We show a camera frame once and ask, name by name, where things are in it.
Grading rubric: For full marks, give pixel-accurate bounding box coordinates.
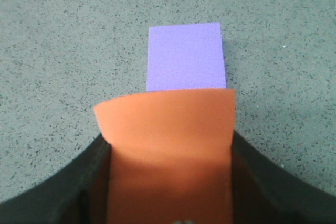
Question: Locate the purple foam cube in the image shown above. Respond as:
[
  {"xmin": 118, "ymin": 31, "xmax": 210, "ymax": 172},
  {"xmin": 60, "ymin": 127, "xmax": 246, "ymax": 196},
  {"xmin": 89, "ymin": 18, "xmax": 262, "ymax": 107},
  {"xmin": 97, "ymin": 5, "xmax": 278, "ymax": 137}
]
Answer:
[{"xmin": 146, "ymin": 23, "xmax": 226, "ymax": 91}]

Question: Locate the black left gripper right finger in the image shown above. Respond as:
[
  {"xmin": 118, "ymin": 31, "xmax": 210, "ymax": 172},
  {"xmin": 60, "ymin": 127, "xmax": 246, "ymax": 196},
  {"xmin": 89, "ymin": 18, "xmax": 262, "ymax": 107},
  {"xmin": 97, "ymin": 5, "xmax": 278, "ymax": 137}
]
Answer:
[{"xmin": 232, "ymin": 132, "xmax": 335, "ymax": 223}]

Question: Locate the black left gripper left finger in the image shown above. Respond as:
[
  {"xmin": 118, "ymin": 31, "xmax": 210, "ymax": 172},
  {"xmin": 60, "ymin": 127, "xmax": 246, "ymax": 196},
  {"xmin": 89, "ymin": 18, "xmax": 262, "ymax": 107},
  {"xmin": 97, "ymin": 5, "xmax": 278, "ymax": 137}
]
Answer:
[{"xmin": 1, "ymin": 135, "xmax": 111, "ymax": 223}]

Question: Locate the orange foam cube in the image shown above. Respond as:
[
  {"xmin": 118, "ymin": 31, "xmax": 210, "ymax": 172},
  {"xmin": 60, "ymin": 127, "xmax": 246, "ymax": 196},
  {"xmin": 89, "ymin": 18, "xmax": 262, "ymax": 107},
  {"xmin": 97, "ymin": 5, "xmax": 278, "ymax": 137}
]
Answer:
[{"xmin": 94, "ymin": 89, "xmax": 235, "ymax": 223}]

